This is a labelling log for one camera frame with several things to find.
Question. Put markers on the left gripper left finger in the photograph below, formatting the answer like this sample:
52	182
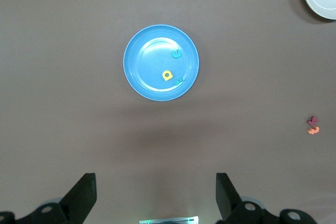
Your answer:
78	203

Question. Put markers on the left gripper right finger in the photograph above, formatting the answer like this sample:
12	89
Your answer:
231	205

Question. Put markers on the teal letter l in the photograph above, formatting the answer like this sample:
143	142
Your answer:
178	81

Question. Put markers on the yellow letter d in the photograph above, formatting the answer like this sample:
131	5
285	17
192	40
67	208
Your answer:
170	76

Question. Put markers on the teal letter c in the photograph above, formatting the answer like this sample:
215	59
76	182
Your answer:
173	54

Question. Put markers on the orange letter t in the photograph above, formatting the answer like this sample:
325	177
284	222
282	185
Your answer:
313	131

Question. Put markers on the dark red letter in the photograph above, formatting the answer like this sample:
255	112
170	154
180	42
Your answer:
312	121

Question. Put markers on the blue plate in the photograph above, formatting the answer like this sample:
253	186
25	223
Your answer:
147	58

